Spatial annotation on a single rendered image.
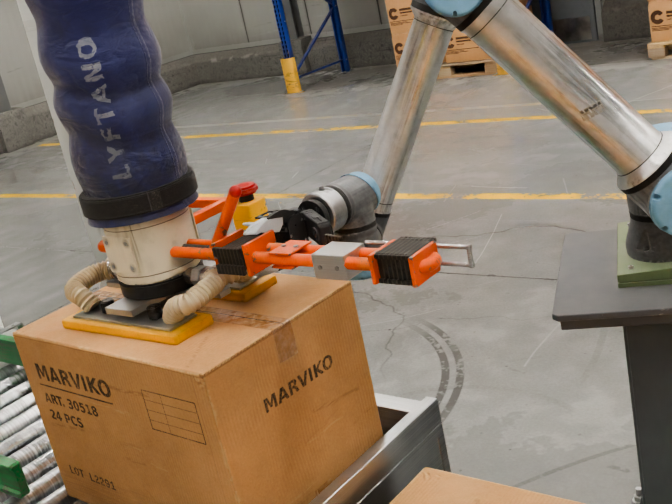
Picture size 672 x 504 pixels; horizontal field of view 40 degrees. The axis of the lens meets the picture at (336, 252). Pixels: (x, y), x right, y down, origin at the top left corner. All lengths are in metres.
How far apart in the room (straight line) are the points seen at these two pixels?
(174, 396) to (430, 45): 0.86
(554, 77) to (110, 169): 0.84
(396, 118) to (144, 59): 0.55
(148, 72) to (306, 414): 0.69
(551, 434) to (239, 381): 1.59
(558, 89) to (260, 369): 0.76
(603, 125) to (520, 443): 1.40
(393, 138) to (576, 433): 1.37
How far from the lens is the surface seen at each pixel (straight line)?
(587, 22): 10.36
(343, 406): 1.84
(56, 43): 1.74
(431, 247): 1.46
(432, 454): 2.06
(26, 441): 2.57
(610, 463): 2.87
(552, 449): 2.96
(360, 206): 1.87
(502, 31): 1.79
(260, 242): 1.66
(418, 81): 1.95
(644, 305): 2.00
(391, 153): 1.98
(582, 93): 1.83
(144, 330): 1.77
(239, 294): 1.83
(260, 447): 1.69
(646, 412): 2.25
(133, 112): 1.72
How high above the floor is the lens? 1.58
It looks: 18 degrees down
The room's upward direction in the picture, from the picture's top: 12 degrees counter-clockwise
